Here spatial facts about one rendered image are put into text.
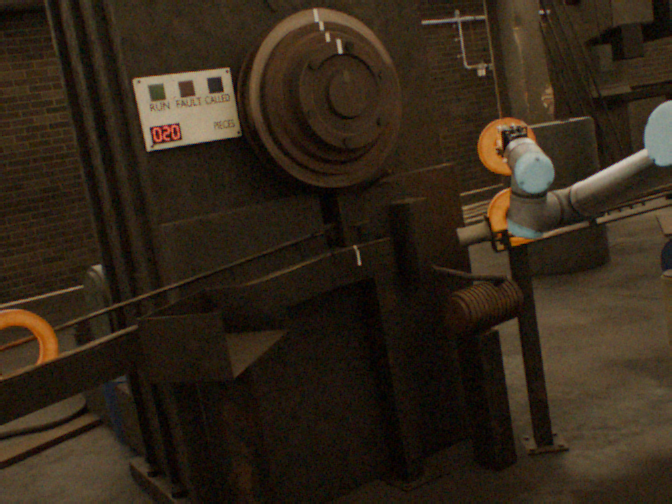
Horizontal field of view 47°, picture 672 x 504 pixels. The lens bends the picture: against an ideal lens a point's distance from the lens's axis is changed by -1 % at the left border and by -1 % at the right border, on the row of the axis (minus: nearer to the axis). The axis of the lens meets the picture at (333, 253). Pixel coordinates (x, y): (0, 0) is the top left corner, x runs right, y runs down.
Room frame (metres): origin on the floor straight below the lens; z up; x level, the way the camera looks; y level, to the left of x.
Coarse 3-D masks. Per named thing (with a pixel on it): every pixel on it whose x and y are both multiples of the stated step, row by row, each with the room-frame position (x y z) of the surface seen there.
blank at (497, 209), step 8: (504, 192) 2.19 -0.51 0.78; (496, 200) 2.19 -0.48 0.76; (504, 200) 2.19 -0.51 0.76; (496, 208) 2.19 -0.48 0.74; (504, 208) 2.19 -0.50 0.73; (496, 216) 2.19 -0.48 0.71; (504, 216) 2.19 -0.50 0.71; (496, 224) 2.19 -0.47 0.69; (504, 224) 2.19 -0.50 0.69; (512, 240) 2.19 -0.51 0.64; (520, 240) 2.19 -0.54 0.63
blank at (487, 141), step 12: (504, 120) 2.16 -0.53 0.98; (516, 120) 2.16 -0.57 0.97; (492, 132) 2.17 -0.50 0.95; (528, 132) 2.16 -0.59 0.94; (480, 144) 2.17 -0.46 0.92; (492, 144) 2.17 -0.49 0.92; (480, 156) 2.17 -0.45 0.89; (492, 156) 2.17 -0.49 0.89; (492, 168) 2.17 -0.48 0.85; (504, 168) 2.16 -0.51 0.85
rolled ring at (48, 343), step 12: (0, 312) 1.65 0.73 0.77; (12, 312) 1.65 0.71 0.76; (24, 312) 1.66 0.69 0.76; (0, 324) 1.63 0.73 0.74; (12, 324) 1.65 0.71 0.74; (24, 324) 1.66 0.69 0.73; (36, 324) 1.67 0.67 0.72; (48, 324) 1.69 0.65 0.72; (48, 336) 1.68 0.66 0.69; (48, 348) 1.68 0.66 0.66
